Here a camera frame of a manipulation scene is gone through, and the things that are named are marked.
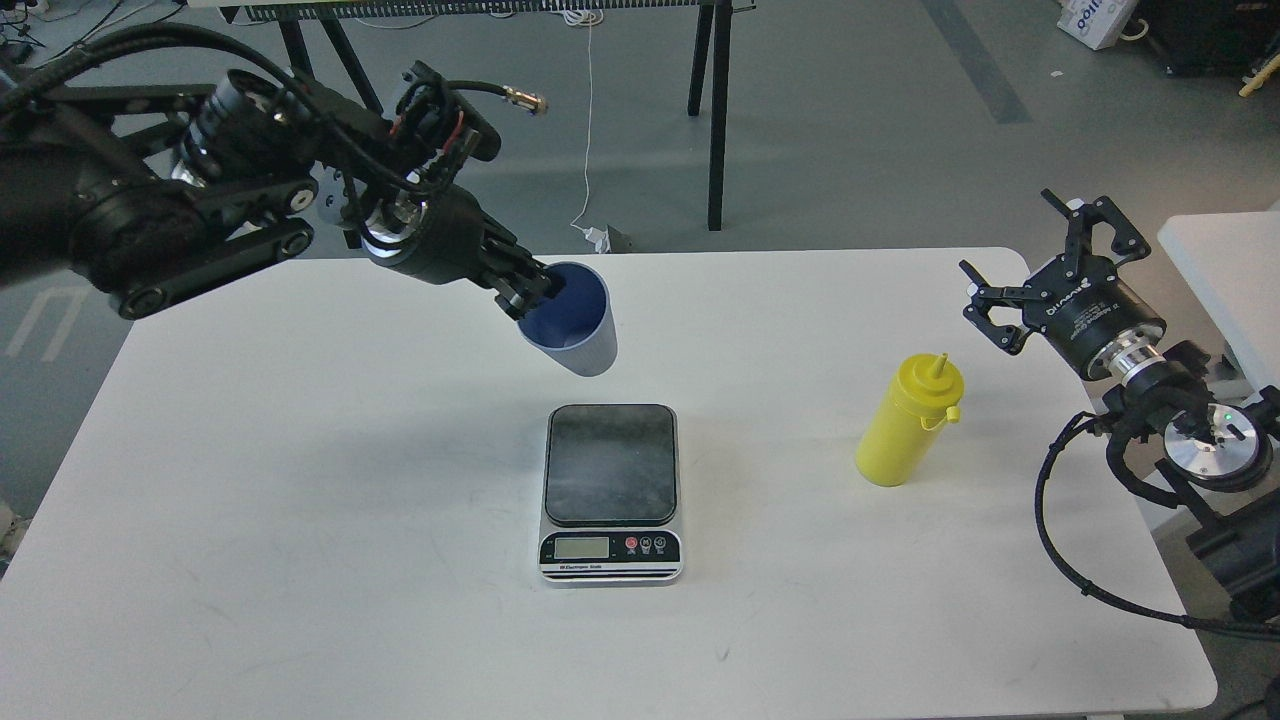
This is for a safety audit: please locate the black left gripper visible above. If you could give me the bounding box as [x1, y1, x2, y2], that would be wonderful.
[358, 188, 566, 322]

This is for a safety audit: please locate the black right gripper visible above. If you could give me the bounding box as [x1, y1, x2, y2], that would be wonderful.
[957, 190, 1169, 380]

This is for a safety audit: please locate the blue plastic cup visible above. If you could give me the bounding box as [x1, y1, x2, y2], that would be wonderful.
[517, 263, 618, 377]

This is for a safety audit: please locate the yellow squeeze bottle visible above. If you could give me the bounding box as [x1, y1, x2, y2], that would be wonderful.
[855, 354, 965, 487]

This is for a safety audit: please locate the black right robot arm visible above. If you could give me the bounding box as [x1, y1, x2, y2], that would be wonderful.
[960, 190, 1277, 642]

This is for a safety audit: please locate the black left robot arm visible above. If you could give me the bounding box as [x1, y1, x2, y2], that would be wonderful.
[3, 22, 564, 320]

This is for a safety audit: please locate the digital kitchen scale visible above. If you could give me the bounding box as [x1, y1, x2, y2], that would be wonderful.
[536, 404, 686, 587]

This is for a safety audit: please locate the white power adapter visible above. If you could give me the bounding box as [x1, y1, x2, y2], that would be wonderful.
[582, 225, 635, 254]

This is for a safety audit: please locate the white side table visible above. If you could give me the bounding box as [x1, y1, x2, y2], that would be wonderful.
[1132, 209, 1279, 404]

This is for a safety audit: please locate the white cardboard box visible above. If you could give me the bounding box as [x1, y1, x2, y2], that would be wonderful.
[1057, 1, 1149, 51]

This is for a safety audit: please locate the black trestle table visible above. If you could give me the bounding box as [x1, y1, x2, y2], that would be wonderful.
[193, 1, 736, 232]

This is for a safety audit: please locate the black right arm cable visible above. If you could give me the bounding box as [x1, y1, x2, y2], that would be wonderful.
[1033, 410, 1280, 641]

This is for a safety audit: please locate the white hanging cable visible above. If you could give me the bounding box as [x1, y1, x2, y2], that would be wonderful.
[563, 8, 604, 236]

